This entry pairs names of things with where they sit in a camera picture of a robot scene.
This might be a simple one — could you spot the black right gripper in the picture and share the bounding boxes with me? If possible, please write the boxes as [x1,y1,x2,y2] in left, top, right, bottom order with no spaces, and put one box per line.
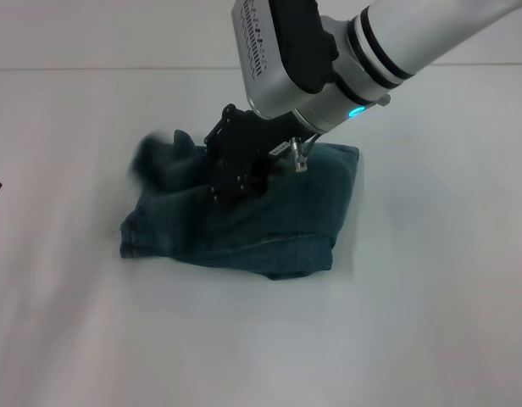
[203,103,305,209]

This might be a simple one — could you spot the blue denim shorts with print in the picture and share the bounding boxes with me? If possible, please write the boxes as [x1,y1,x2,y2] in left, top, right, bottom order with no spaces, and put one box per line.
[115,129,363,282]

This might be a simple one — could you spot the thin right arm cable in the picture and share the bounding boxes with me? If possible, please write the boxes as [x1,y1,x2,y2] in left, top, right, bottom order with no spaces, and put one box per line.
[303,131,325,154]

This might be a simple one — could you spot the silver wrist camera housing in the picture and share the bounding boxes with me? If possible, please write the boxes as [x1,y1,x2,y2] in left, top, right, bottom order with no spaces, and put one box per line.
[230,0,342,120]

